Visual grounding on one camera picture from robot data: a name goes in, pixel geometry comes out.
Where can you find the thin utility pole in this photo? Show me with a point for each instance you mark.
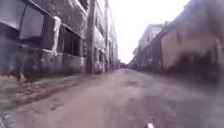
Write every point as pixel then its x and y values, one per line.
pixel 107 36

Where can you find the thick utility pole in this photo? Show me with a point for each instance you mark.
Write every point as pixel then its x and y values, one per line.
pixel 90 40

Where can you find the brown dirt road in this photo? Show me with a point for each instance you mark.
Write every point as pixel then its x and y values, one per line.
pixel 120 100

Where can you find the pale two-storey building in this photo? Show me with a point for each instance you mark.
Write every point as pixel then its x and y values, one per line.
pixel 149 35

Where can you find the robot's own part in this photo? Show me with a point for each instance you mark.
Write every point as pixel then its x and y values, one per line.
pixel 150 125

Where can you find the grey concrete building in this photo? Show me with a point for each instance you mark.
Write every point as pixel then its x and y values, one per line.
pixel 40 56

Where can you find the rubble dirt verge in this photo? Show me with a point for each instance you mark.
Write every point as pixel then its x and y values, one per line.
pixel 30 88

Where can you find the weathered brown wall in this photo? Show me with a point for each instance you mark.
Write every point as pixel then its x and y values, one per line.
pixel 190 46

